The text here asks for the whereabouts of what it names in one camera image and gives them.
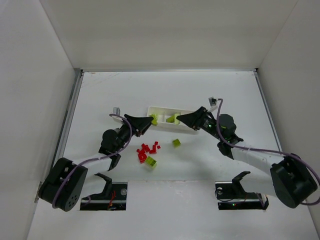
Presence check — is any lime green 2x4 lego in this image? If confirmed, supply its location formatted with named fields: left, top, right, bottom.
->
left=165, top=115, right=174, bottom=124

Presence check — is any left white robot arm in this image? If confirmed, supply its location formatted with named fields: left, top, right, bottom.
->
left=38, top=114, right=154, bottom=212

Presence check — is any pale green lego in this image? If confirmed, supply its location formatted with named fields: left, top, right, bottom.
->
left=174, top=113, right=181, bottom=125

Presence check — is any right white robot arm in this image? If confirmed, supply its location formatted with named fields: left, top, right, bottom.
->
left=177, top=106, right=320, bottom=209

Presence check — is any lime green long lego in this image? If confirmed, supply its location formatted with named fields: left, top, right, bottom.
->
left=144, top=156, right=158, bottom=169

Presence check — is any small lime green lego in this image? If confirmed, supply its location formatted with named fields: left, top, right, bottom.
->
left=172, top=138, right=181, bottom=148

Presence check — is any red lego pile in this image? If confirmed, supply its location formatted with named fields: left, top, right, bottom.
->
left=136, top=141, right=161, bottom=164

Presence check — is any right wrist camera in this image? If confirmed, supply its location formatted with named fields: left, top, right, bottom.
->
left=208, top=96, right=218, bottom=107

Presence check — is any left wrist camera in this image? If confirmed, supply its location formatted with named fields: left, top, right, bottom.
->
left=112, top=107, right=121, bottom=115

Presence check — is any white three-compartment tray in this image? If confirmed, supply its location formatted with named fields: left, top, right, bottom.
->
left=146, top=106, right=198, bottom=135

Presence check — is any lime green 2x2 lego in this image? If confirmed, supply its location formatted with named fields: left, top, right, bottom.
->
left=149, top=113, right=159, bottom=126

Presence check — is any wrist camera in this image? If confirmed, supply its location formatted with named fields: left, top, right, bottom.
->
left=208, top=96, right=218, bottom=107
left=112, top=107, right=121, bottom=115

